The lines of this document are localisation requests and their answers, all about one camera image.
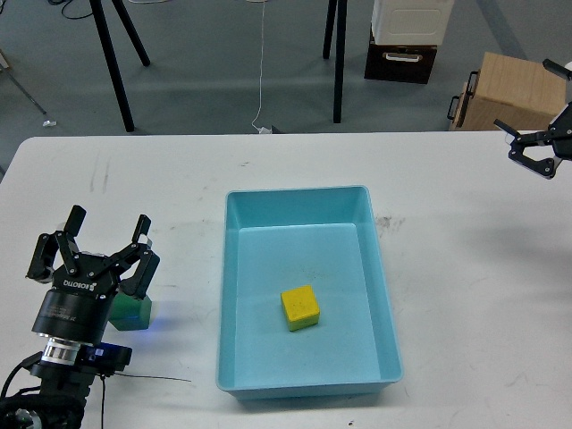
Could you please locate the white hanging cable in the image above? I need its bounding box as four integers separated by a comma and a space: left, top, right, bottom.
245, 0, 273, 135

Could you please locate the grey metal stand leg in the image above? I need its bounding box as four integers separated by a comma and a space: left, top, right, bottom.
1, 53, 47, 116

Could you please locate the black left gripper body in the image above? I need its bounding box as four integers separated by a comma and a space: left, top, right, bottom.
30, 254, 122, 344

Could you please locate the black right table leg pair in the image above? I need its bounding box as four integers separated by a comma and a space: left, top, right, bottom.
322, 0, 348, 123

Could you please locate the white plastic container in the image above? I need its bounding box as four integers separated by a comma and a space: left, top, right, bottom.
371, 0, 455, 46

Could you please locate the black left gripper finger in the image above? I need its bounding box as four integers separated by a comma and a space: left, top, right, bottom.
109, 214, 160, 300
26, 205, 87, 283

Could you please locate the black table leg pair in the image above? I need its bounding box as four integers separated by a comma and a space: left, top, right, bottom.
322, 0, 348, 123
88, 0, 152, 133

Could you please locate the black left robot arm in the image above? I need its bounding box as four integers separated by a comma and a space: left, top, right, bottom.
1, 206, 160, 428

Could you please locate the dark brown wooden box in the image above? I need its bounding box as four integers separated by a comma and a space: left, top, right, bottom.
364, 35, 438, 84

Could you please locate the thin black zip tie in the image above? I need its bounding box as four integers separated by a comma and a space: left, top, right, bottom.
116, 374, 193, 383

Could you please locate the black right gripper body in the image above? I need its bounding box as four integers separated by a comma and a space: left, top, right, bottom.
550, 103, 571, 160

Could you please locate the light wooden crate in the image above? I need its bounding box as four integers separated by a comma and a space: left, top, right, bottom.
447, 52, 566, 131

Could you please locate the yellow wooden cube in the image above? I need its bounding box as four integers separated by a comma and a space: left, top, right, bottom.
281, 284, 321, 332

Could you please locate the black left table leg pair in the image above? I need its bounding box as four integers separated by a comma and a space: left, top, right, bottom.
88, 0, 152, 133

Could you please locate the light blue plastic bin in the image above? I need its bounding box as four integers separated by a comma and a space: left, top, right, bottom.
216, 186, 403, 400

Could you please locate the green wooden cube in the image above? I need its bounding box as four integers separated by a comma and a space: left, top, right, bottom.
109, 293, 152, 331

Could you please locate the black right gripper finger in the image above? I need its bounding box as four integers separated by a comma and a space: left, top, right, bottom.
542, 59, 572, 81
492, 118, 565, 181

